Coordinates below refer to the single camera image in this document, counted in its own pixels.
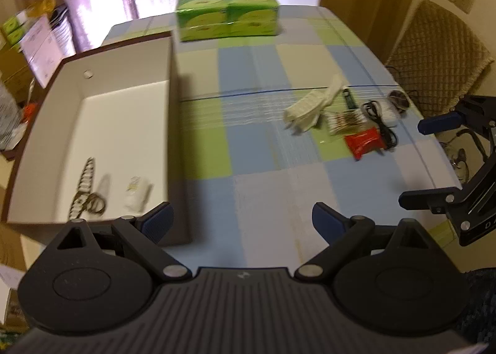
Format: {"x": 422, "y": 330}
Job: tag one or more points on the brown cardboard box white inside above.
{"x": 116, "y": 125}

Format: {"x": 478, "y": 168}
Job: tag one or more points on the blue green checked tablecloth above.
{"x": 263, "y": 67}

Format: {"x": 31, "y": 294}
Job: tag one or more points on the small black tube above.
{"x": 349, "y": 99}

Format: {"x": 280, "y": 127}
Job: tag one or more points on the clear crinkled plastic bag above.
{"x": 8, "y": 117}

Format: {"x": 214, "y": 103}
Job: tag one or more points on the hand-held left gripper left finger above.
{"x": 159, "y": 221}

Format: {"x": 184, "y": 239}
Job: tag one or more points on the green tissue boxes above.
{"x": 13, "y": 30}

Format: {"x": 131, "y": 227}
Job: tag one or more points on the clear pack of cotton swabs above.
{"x": 345, "y": 124}

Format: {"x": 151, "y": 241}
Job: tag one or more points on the dark blue patterned cloth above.
{"x": 480, "y": 307}

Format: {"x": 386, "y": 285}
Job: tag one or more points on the chair with woven brown cushion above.
{"x": 438, "y": 51}

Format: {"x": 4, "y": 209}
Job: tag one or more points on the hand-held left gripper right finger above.
{"x": 326, "y": 222}

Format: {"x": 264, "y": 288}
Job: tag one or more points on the white paper sheet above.
{"x": 40, "y": 50}

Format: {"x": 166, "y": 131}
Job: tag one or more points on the yellow plastic bag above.
{"x": 44, "y": 6}

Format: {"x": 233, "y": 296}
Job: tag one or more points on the white sachet yellow print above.
{"x": 137, "y": 192}

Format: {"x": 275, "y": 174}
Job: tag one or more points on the brown cardboard carton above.
{"x": 15, "y": 75}

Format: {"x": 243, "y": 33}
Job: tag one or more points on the black white paper stack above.
{"x": 62, "y": 28}

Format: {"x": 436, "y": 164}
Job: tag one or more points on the clear bag of white pads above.
{"x": 389, "y": 113}

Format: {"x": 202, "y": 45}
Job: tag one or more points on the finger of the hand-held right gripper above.
{"x": 422, "y": 199}
{"x": 440, "y": 124}

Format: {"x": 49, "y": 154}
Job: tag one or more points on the red snack packet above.
{"x": 364, "y": 143}

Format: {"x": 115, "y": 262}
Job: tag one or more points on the green tissue multipack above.
{"x": 226, "y": 9}

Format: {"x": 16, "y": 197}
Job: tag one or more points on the white packet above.
{"x": 304, "y": 110}

